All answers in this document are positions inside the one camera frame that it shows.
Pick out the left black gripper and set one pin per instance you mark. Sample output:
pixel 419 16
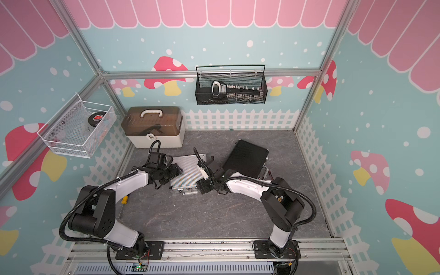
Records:
pixel 175 171

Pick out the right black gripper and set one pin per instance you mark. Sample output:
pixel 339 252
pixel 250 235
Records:
pixel 201 186

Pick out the silver aluminium poker case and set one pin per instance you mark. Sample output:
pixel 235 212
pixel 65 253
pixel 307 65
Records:
pixel 186 183

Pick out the black poker case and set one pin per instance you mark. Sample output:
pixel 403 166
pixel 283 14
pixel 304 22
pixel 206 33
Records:
pixel 246 158

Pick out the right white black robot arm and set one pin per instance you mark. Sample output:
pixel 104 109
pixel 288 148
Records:
pixel 287 208

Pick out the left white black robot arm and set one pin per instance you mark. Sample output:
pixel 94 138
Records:
pixel 93 217

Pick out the socket wrench set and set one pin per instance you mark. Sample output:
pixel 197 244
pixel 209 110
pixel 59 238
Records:
pixel 233 93

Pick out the white box lock latch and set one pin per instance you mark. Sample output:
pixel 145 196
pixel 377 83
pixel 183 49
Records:
pixel 151 136

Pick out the yellow black screwdriver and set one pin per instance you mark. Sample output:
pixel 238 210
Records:
pixel 123 203

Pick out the white storage box brown lid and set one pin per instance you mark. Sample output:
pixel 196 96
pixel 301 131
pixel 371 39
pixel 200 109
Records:
pixel 169 129

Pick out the black red tape roll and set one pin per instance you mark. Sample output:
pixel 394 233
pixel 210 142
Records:
pixel 95 118

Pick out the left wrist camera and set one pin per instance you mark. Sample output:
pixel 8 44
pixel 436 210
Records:
pixel 156 159

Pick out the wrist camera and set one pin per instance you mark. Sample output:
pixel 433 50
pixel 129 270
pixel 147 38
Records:
pixel 156 159
pixel 204 172

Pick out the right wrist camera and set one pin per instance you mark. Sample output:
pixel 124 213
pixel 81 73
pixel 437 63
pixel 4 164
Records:
pixel 204 172

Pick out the white box carry handle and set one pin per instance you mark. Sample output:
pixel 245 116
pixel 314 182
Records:
pixel 152 111

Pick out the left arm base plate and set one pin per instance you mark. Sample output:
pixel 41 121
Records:
pixel 151 249

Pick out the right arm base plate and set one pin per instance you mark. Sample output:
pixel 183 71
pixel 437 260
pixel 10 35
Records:
pixel 267 250

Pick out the black wire wall basket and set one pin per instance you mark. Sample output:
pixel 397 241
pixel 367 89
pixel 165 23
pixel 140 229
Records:
pixel 231 84

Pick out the white wire wall basket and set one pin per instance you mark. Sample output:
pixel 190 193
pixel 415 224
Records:
pixel 69 133

